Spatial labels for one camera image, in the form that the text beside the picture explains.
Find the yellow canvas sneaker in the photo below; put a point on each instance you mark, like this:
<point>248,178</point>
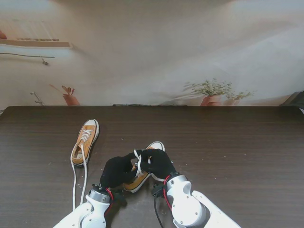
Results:
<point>91,139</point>
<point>137,185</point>

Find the metal tap fixture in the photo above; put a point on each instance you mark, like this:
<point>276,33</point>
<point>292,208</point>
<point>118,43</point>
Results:
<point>39,102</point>

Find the terracotta pot with wooden utensils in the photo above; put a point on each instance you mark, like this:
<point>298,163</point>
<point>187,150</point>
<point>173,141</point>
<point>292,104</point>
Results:
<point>71,99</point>

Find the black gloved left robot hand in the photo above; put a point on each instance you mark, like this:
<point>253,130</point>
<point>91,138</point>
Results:
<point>116,173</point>

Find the white shoelace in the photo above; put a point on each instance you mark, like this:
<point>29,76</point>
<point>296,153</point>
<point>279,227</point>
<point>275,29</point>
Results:
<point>139,164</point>

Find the metal wall rail with hook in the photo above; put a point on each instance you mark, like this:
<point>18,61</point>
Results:
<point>23,55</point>

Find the orange sneaker with loose laces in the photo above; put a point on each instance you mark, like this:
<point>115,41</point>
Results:
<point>85,134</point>

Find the green plant in terracotta pot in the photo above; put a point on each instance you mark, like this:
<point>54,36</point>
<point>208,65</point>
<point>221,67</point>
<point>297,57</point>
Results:
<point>211,99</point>

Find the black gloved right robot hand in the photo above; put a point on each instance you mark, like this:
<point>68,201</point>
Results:
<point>159,164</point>

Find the wooden wall shelf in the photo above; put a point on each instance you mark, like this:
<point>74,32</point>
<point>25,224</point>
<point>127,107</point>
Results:
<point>35,44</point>

